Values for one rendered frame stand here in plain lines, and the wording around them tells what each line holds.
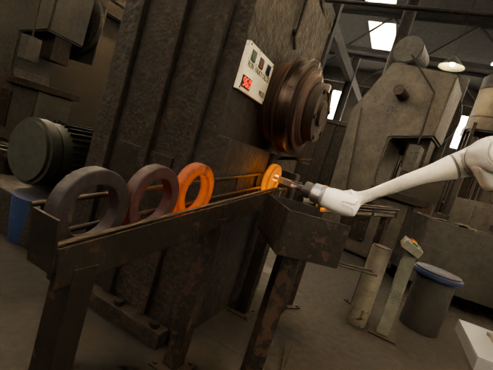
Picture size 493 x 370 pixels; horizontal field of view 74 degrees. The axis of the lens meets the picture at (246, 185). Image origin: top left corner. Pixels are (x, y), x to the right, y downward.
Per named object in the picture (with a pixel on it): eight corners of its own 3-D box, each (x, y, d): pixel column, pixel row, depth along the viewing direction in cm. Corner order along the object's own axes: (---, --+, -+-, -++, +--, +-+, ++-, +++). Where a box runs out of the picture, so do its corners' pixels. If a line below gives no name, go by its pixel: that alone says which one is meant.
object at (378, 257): (345, 321, 207) (372, 244, 202) (347, 315, 218) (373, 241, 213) (364, 330, 202) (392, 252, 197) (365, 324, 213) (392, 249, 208)
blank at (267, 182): (266, 164, 151) (273, 166, 149) (279, 162, 164) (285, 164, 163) (257, 195, 155) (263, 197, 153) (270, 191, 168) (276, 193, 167)
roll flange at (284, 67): (242, 141, 149) (273, 37, 144) (276, 153, 192) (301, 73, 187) (262, 147, 145) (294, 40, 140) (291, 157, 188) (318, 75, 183)
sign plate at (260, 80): (232, 86, 125) (246, 39, 123) (258, 103, 149) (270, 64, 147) (238, 88, 124) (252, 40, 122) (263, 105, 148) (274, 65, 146)
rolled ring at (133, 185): (184, 162, 90) (174, 159, 91) (133, 172, 73) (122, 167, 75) (174, 224, 95) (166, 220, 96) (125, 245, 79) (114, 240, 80)
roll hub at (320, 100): (296, 135, 149) (315, 73, 146) (309, 143, 174) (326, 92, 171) (307, 138, 146) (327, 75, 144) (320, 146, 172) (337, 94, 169)
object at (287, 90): (262, 147, 145) (294, 40, 140) (291, 157, 188) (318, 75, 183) (275, 150, 142) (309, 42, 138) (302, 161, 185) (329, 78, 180)
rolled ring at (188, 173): (174, 183, 88) (165, 179, 90) (180, 233, 99) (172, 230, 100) (213, 154, 102) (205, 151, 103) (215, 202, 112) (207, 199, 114)
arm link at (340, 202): (318, 206, 144) (322, 208, 156) (352, 220, 138) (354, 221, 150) (326, 183, 143) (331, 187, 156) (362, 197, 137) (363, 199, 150)
